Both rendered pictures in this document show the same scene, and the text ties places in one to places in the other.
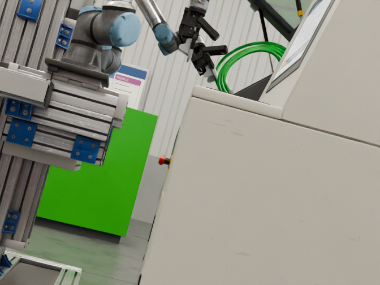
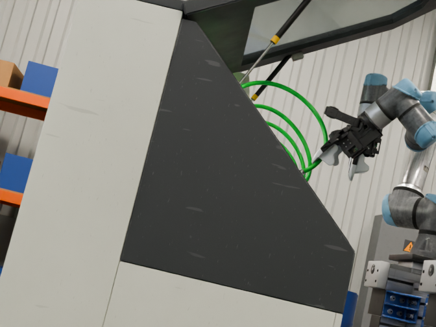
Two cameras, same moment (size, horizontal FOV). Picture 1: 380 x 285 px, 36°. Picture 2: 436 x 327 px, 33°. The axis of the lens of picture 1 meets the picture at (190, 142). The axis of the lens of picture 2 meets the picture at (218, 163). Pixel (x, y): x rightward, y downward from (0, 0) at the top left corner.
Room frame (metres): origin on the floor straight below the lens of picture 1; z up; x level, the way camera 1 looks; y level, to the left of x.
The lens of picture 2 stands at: (4.64, -0.26, 0.79)
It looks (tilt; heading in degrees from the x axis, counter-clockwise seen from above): 9 degrees up; 182
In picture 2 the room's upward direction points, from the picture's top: 13 degrees clockwise
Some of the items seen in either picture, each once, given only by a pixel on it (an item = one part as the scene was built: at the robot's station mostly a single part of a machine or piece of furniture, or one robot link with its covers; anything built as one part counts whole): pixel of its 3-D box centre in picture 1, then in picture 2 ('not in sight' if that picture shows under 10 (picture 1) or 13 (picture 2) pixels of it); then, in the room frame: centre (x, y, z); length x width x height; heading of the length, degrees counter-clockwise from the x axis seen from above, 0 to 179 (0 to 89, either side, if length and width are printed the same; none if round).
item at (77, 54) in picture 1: (83, 57); (433, 247); (2.08, 0.45, 1.09); 0.15 x 0.15 x 0.10
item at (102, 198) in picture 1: (89, 165); not in sight; (5.93, 0.93, 0.65); 0.95 x 0.86 x 1.30; 105
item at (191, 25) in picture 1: (191, 24); (366, 137); (2.29, 0.12, 1.37); 0.09 x 0.08 x 0.12; 92
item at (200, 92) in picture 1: (222, 116); not in sight; (1.72, -0.07, 0.96); 0.70 x 0.22 x 0.03; 2
